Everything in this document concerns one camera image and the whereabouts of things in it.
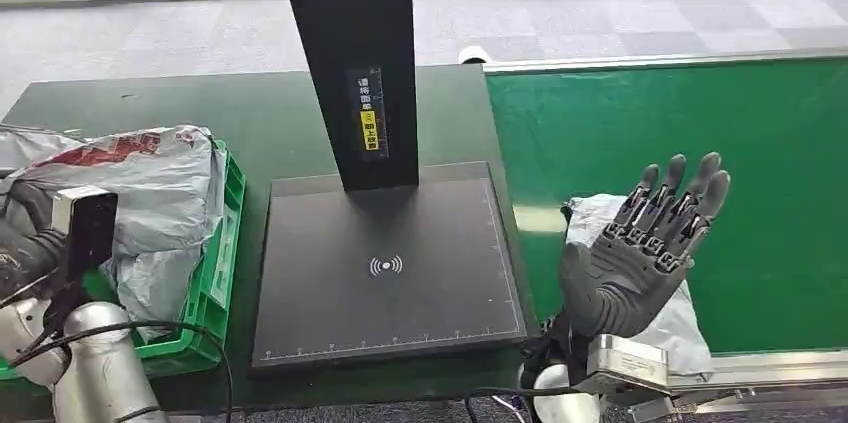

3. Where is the small white round object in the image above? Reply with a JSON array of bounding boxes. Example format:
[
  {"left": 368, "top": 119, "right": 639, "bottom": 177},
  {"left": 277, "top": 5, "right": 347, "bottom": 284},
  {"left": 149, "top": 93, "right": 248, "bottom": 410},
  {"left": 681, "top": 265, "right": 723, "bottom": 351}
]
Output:
[{"left": 457, "top": 44, "right": 492, "bottom": 66}]

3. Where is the silver conveyor side rail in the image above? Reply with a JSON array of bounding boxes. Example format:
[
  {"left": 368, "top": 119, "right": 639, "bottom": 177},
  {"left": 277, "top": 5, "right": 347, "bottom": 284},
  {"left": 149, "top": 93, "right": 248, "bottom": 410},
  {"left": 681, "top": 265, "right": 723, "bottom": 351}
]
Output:
[
  {"left": 482, "top": 45, "right": 848, "bottom": 75},
  {"left": 665, "top": 348, "right": 848, "bottom": 396}
]

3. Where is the green conveyor belt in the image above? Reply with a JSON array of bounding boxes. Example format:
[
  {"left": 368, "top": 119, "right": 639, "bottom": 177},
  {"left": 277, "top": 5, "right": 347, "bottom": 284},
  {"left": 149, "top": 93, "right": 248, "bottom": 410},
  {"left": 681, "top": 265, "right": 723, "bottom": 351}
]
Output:
[{"left": 485, "top": 56, "right": 848, "bottom": 355}]

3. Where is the green plastic crate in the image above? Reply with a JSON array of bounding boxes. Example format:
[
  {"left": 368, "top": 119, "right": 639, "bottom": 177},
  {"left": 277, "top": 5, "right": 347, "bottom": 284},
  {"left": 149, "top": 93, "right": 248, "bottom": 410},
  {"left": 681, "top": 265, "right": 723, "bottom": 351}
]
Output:
[{"left": 0, "top": 138, "right": 247, "bottom": 383}]

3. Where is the yellow and black column sticker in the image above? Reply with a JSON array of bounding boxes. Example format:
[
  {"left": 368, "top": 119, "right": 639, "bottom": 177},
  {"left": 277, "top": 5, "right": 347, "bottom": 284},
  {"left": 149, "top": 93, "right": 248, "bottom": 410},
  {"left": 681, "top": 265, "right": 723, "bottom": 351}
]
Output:
[{"left": 345, "top": 66, "right": 391, "bottom": 162}]

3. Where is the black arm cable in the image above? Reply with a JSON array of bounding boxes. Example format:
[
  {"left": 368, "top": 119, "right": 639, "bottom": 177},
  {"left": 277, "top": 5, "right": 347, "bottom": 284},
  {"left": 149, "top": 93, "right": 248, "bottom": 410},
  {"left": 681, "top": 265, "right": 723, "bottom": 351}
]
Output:
[
  {"left": 7, "top": 274, "right": 235, "bottom": 423},
  {"left": 462, "top": 385, "right": 579, "bottom": 423}
]

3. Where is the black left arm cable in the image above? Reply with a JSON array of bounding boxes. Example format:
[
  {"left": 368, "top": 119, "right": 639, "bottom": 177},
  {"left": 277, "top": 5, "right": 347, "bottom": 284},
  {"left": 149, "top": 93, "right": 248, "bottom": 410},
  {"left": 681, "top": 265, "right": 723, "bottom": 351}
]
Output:
[{"left": 7, "top": 274, "right": 235, "bottom": 423}]

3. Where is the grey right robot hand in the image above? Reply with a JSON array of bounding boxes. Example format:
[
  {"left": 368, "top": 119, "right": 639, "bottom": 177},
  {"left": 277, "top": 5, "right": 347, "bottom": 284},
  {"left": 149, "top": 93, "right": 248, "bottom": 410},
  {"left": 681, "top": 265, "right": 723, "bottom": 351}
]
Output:
[{"left": 558, "top": 152, "right": 732, "bottom": 340}]

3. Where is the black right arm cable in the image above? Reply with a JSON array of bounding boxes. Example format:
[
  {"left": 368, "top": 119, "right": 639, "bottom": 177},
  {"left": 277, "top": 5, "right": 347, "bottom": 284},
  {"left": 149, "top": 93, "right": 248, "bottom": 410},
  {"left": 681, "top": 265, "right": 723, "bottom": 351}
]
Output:
[{"left": 462, "top": 385, "right": 579, "bottom": 423}]

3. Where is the black scanner base plate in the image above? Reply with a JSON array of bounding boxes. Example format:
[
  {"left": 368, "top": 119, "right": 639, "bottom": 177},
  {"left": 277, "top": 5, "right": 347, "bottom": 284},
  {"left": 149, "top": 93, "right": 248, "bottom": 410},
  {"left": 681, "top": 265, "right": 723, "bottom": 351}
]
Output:
[{"left": 250, "top": 161, "right": 529, "bottom": 372}]

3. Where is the white parcel bag, qr label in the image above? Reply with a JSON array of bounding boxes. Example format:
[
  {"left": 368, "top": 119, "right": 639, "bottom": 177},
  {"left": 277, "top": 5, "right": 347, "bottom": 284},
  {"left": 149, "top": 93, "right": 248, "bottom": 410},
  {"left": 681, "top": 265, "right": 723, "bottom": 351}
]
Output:
[{"left": 0, "top": 126, "right": 85, "bottom": 174}]

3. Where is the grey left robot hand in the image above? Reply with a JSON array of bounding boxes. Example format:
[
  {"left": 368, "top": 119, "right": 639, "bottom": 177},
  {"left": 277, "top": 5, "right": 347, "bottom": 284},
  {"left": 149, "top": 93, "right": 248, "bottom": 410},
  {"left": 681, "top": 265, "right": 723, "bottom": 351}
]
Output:
[{"left": 0, "top": 180, "right": 69, "bottom": 303}]

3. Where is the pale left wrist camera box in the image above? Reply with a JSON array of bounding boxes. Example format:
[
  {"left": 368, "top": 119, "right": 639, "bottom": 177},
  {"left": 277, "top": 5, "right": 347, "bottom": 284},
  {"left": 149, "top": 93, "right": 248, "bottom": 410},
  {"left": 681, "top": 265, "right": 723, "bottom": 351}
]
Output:
[{"left": 50, "top": 185, "right": 120, "bottom": 276}]

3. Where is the white parcel bag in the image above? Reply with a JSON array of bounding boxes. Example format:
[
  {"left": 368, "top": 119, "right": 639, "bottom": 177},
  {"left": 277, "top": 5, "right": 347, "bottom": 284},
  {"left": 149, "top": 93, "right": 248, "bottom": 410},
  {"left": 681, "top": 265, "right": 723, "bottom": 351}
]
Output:
[
  {"left": 564, "top": 193, "right": 715, "bottom": 380},
  {"left": 0, "top": 124, "right": 229, "bottom": 343},
  {"left": 0, "top": 126, "right": 85, "bottom": 174}
]

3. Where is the black scanner column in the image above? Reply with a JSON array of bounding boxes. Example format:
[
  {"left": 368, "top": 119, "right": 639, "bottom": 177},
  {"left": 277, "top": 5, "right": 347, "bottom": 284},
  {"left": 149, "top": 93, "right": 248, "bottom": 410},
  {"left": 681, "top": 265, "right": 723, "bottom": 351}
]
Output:
[{"left": 273, "top": 0, "right": 421, "bottom": 193}]

